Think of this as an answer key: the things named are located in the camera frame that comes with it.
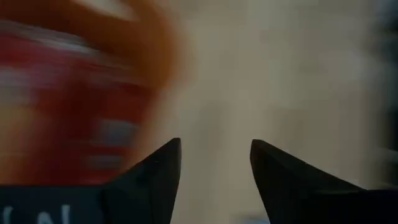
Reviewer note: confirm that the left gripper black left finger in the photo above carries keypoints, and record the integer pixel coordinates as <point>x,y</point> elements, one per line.
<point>149,193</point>

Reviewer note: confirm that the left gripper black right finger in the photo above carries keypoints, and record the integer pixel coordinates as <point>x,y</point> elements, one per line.
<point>295,193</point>

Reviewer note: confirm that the red popcorn bag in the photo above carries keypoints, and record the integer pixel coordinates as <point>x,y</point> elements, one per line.
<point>77,93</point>

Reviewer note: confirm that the orange plastic basket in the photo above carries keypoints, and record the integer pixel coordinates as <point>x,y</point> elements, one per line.
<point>149,37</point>

